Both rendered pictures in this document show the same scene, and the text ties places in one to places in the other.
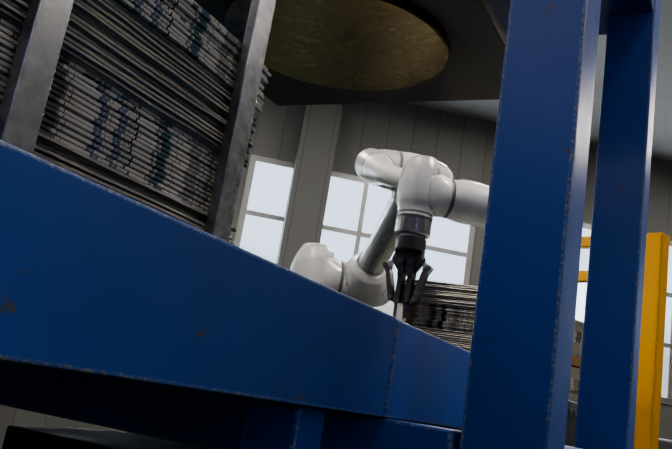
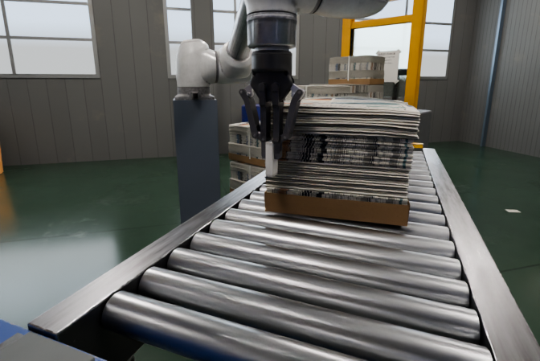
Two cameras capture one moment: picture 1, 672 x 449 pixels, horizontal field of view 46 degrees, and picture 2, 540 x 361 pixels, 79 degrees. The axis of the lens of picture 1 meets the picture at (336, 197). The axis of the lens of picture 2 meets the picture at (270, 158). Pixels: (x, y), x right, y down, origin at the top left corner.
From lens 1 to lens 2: 1.37 m
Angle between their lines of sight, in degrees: 28
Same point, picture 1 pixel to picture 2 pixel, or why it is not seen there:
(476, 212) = not seen: outside the picture
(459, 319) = (343, 150)
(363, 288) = (235, 71)
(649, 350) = (414, 65)
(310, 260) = (188, 55)
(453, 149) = not seen: outside the picture
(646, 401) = (411, 96)
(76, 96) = not seen: outside the picture
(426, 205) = (287, 0)
